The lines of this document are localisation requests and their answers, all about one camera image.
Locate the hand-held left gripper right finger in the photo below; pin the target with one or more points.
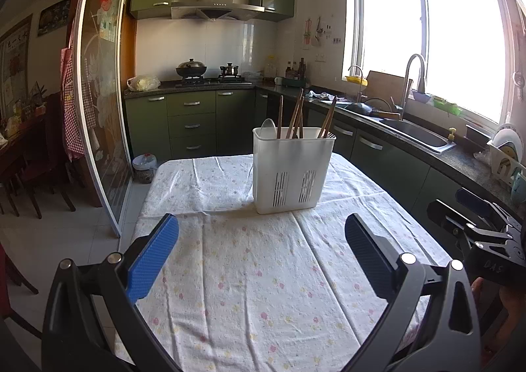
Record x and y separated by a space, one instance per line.
370 257

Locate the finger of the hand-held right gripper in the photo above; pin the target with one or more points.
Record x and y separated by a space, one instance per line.
448 215
476 201

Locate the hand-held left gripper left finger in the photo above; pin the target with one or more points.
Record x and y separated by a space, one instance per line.
152 257

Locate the white plastic utensil holder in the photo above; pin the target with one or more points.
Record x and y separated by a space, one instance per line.
291 166

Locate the wooden chopstick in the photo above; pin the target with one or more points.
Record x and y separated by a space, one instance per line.
280 117
331 118
299 113
301 130
327 115
296 111

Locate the white plastic spoon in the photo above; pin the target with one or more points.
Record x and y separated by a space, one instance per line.
268 127

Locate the person's right hand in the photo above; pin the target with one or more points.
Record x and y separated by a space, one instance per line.
477 287

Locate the white dish rack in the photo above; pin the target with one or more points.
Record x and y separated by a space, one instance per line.
503 168

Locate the dark stone countertop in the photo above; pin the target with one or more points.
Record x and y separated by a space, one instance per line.
460 158

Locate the white plate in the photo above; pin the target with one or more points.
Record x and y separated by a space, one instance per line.
507 139

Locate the steel sink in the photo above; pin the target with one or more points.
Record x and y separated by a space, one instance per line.
419 135

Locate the green bowl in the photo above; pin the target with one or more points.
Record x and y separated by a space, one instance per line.
448 105

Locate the white floral tablecloth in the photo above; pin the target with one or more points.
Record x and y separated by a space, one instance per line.
254 273

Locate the blue bowl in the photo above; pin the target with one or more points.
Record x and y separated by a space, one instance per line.
421 96

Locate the black pan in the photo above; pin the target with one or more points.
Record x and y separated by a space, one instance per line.
365 108

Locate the green lower kitchen cabinets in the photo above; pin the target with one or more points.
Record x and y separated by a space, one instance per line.
191 125

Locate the dark wooden chair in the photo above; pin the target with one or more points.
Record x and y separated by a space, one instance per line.
53 158
8 191

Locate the wooden cutting board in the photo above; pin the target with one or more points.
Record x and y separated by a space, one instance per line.
388 86

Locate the tall steel faucet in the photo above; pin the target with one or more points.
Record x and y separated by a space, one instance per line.
409 76

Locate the frosted glass sliding door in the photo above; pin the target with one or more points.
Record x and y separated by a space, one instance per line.
102 109

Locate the yellow basket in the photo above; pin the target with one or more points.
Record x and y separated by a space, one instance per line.
356 80

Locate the cloth rag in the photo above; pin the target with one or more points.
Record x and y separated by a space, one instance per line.
324 95

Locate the red checked apron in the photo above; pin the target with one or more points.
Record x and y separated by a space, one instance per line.
72 109

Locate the small steel faucet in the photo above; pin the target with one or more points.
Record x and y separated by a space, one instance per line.
356 70

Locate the plastic bag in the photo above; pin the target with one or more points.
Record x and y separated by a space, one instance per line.
143 83

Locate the dark wooden dining table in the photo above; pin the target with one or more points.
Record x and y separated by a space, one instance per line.
12 137

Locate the gas stove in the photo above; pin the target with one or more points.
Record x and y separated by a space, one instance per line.
213 81

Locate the black wok with lid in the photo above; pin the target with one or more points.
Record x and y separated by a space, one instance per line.
191 67

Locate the kitchen window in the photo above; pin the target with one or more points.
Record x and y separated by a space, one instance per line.
390 26

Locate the group of dark bottles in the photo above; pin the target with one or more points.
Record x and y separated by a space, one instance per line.
296 70

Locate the small cooking pot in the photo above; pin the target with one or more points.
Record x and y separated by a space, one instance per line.
229 70

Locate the wall socket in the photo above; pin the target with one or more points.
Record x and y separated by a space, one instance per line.
321 57

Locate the wall hanging decoration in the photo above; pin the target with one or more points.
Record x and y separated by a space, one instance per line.
314 33

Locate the framed wall picture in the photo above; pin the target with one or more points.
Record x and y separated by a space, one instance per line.
14 67

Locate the dark wall poster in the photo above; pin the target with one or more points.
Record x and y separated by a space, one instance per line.
54 16

